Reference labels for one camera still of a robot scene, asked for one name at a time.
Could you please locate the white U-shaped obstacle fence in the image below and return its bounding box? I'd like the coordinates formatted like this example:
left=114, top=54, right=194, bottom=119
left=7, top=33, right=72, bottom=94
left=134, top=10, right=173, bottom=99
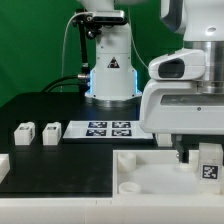
left=0, top=157, right=224, bottom=224

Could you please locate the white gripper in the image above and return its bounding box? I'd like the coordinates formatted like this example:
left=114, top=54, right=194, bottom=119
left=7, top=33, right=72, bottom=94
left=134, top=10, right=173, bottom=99
left=139, top=48, right=224, bottom=163

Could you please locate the white AprilTag base plate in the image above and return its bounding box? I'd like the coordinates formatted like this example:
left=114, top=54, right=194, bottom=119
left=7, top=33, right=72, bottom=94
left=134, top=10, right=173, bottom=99
left=63, top=121, right=153, bottom=140

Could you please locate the white square tabletop part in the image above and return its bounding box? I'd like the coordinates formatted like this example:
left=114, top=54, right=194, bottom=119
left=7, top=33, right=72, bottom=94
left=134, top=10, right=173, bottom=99
left=113, top=150, right=224, bottom=196

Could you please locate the white cable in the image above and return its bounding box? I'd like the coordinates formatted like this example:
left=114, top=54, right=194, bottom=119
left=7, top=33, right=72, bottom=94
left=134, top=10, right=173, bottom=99
left=60, top=11, right=84, bottom=94

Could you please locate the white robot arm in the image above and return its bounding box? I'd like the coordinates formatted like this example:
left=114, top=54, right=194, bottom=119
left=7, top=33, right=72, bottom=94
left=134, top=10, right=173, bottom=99
left=79, top=0, right=224, bottom=162

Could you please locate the black camera on stand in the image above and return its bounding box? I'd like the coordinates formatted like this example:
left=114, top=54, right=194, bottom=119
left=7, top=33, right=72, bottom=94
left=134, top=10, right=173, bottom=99
left=72, top=9, right=127, bottom=80

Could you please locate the black cable bundle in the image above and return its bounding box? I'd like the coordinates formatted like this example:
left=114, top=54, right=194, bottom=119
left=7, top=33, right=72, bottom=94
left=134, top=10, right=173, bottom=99
left=41, top=75, right=91, bottom=93

